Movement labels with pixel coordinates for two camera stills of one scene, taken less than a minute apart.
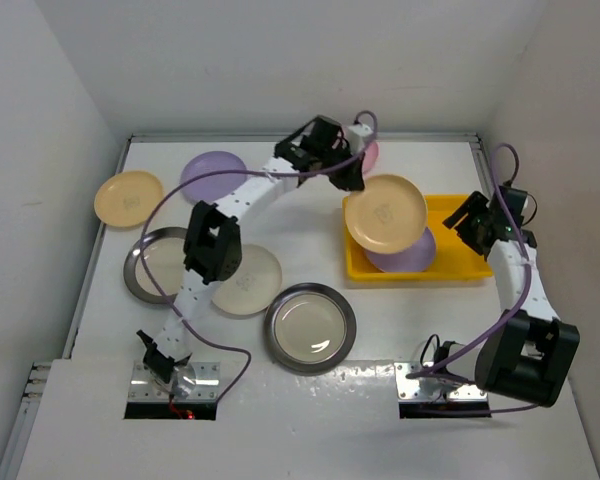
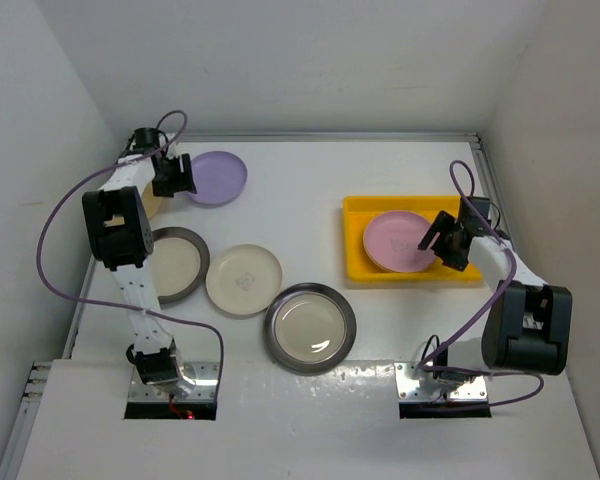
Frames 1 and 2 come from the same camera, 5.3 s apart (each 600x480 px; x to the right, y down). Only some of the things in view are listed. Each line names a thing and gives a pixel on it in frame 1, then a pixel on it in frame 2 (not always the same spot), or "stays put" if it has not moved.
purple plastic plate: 218,188 stays put
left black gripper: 350,178 → 183,180
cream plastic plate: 252,286 stays put
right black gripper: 477,203 → 442,224
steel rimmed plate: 310,328 stays put
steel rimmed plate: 163,250 stays put
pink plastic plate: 371,157 → 391,241
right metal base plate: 409,389 stays put
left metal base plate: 145,387 stays put
